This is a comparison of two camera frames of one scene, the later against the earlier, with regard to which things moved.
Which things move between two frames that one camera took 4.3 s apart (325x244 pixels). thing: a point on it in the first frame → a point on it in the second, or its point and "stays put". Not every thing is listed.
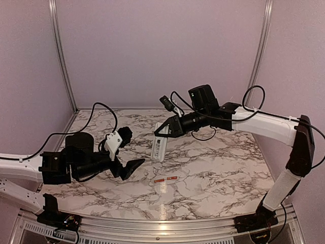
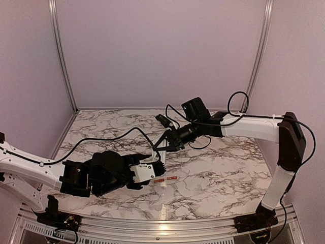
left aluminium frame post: (61, 52) stays put
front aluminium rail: (29, 229) stays put
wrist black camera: (167, 103) → (165, 122)
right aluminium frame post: (262, 51) stays put
